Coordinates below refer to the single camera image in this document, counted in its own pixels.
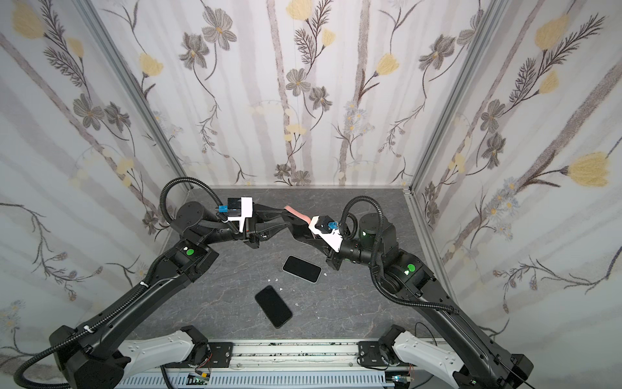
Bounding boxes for pink phone case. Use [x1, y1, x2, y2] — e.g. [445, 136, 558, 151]
[284, 206, 311, 225]

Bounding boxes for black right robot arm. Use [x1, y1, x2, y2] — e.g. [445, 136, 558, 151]
[283, 207, 534, 388]

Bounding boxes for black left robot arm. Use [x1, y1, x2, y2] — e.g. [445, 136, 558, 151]
[50, 198, 311, 388]

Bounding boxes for phone in white case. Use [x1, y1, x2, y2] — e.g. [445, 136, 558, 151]
[283, 256, 322, 284]

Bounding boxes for phone in black case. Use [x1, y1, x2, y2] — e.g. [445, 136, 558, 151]
[254, 285, 293, 328]

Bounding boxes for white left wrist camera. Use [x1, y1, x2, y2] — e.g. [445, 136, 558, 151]
[218, 197, 254, 233]

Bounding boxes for left black corrugated cable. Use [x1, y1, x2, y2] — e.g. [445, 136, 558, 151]
[159, 176, 225, 227]

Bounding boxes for black corrugated cable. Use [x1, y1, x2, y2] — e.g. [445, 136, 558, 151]
[159, 176, 225, 227]
[339, 195, 386, 234]

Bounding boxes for right black corrugated cable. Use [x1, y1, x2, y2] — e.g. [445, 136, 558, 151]
[339, 195, 386, 234]

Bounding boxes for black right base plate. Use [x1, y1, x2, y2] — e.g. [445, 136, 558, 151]
[356, 340, 387, 370]

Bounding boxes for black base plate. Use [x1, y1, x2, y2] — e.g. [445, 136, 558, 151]
[206, 341, 234, 369]
[356, 340, 387, 370]

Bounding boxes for white perforated cable duct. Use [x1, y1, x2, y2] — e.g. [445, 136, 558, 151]
[113, 371, 395, 389]

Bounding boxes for aluminium mounting rail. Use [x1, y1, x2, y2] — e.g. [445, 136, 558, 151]
[116, 339, 487, 389]

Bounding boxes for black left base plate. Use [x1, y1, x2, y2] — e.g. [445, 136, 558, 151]
[206, 341, 234, 369]

